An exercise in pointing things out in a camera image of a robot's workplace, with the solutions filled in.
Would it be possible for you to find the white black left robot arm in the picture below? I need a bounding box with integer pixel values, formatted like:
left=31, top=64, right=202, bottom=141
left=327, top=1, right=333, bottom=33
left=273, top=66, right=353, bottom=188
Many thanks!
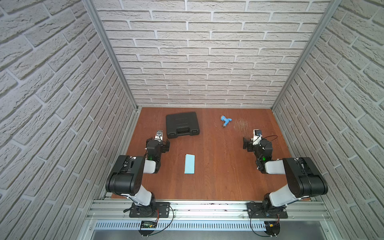
left=105, top=138, right=170, bottom=208

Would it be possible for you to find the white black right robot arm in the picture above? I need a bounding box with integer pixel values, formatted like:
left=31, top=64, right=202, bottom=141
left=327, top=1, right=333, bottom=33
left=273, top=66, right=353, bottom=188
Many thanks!
left=243, top=136, right=329, bottom=215

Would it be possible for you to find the black plastic tool case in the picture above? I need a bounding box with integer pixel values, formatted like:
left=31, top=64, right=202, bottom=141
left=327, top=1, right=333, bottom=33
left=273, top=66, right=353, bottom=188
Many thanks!
left=166, top=112, right=200, bottom=139

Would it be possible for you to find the small green circuit board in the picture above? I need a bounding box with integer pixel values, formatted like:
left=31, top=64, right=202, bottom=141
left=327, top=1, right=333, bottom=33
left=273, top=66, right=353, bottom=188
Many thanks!
left=140, top=221, right=158, bottom=230

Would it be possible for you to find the small black connector board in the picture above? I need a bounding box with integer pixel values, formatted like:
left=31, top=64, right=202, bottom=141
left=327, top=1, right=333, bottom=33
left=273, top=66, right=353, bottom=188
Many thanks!
left=264, top=222, right=281, bottom=237

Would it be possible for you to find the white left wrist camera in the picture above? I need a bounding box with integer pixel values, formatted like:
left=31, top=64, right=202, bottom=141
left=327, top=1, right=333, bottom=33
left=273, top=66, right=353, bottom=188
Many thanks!
left=155, top=130, right=163, bottom=142

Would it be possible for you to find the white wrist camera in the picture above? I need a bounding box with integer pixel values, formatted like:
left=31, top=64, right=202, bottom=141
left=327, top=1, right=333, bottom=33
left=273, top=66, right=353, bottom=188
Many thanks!
left=252, top=129, right=263, bottom=146
left=155, top=130, right=163, bottom=142

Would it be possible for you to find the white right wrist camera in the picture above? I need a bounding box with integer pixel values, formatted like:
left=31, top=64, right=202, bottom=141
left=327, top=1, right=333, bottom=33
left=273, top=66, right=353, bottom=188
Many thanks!
left=252, top=129, right=263, bottom=146

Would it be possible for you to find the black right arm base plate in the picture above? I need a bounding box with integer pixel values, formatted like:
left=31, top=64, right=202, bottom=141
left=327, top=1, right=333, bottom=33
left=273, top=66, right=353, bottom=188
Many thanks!
left=246, top=202, right=288, bottom=219

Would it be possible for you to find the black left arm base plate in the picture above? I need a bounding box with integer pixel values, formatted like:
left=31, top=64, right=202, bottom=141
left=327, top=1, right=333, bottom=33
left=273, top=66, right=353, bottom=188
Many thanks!
left=128, top=202, right=170, bottom=219

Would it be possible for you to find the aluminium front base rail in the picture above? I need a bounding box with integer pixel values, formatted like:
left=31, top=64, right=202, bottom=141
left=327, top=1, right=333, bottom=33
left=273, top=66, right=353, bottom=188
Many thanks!
left=77, top=199, right=341, bottom=240

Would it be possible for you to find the aluminium left corner post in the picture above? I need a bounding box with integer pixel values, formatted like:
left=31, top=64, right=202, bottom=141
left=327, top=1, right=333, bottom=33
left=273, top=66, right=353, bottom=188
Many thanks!
left=83, top=0, right=139, bottom=112

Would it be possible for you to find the aluminium corner post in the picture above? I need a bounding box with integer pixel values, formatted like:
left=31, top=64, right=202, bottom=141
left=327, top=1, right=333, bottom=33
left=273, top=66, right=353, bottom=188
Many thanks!
left=83, top=0, right=139, bottom=112
left=271, top=0, right=342, bottom=112

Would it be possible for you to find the aluminium right corner post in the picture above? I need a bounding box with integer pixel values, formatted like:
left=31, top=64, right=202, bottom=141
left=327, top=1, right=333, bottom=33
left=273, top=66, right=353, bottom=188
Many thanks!
left=271, top=0, right=342, bottom=112

